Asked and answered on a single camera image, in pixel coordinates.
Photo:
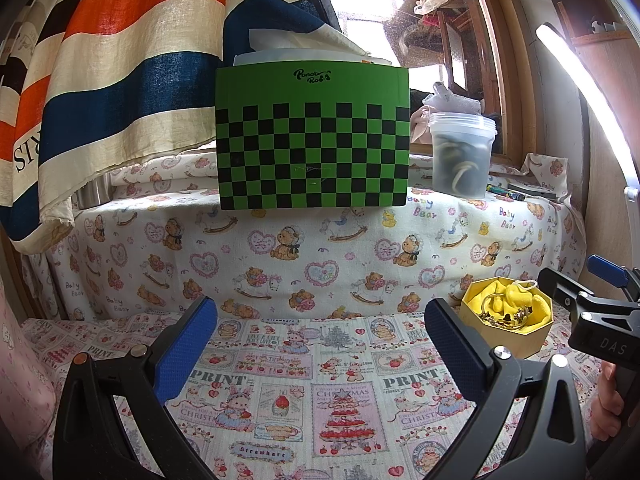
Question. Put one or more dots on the white light tube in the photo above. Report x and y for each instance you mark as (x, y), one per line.
(585, 90)

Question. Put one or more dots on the white ceramic object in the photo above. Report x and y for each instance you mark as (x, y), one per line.
(605, 26)

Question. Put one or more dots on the dark marker pen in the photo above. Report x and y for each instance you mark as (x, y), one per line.
(535, 191)

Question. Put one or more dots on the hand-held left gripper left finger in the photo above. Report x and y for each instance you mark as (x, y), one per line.
(185, 355)

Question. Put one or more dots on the wooden window frame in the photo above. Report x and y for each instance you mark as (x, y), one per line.
(500, 60)

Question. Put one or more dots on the clear plastic lidded jar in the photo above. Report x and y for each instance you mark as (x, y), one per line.
(461, 160)

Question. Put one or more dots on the cake printed tablecloth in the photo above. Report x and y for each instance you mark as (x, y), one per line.
(300, 395)

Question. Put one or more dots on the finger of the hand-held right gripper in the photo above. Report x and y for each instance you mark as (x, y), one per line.
(565, 290)
(607, 267)

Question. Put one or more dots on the cluster of metal trinkets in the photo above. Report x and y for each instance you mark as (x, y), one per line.
(502, 317)

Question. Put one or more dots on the pink cloth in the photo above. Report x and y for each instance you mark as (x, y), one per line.
(22, 385)

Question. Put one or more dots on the bear printed cloth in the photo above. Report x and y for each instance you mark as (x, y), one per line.
(325, 255)

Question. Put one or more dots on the white tissue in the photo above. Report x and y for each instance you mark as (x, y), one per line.
(285, 42)

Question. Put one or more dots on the small colourful pen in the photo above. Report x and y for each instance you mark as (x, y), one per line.
(502, 192)

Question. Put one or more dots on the green checkered tissue box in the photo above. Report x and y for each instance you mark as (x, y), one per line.
(310, 150)

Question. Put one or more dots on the person's right hand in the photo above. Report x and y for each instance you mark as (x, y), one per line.
(610, 400)

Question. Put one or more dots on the striped curtain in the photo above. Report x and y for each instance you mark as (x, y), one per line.
(100, 85)

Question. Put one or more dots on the white foam wrap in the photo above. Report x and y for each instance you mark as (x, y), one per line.
(450, 100)

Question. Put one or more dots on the yellow octagonal box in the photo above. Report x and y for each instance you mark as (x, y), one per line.
(505, 337)

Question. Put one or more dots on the metal cup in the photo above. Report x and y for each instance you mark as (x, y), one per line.
(92, 192)

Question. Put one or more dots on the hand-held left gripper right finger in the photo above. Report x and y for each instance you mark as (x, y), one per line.
(455, 355)

